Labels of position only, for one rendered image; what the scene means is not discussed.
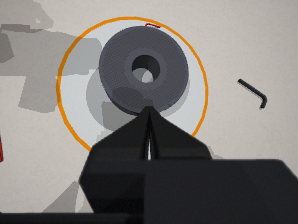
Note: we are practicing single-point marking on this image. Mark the black l-shaped hex key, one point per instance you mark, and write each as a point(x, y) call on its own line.
point(257, 92)

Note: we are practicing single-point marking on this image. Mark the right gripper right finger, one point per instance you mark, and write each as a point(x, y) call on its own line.
point(171, 142)

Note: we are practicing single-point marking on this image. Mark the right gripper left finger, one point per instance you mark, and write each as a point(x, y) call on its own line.
point(126, 142)

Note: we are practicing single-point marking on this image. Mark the orange painted ring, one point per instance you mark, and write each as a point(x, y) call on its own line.
point(102, 23)

